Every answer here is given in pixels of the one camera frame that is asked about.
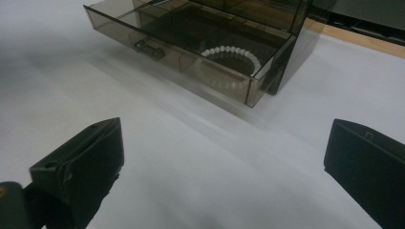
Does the white bead bracelet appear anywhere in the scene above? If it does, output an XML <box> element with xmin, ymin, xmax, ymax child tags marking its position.
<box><xmin>194</xmin><ymin>45</ymin><xmax>263</xmax><ymax>94</ymax></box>

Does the smoky transparent organizer box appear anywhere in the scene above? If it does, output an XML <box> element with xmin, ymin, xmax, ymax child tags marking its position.
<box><xmin>132</xmin><ymin>0</ymin><xmax>326</xmax><ymax>95</ymax></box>

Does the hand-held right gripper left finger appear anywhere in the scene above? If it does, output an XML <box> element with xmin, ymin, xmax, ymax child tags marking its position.
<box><xmin>30</xmin><ymin>117</ymin><xmax>125</xmax><ymax>229</ymax></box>

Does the smoky transparent drawer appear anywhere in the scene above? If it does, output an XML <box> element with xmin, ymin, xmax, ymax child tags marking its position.
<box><xmin>83</xmin><ymin>0</ymin><xmax>299</xmax><ymax>109</ymax></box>

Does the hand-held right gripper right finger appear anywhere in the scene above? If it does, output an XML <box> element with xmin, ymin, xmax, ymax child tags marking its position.
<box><xmin>324</xmin><ymin>118</ymin><xmax>405</xmax><ymax>229</ymax></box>

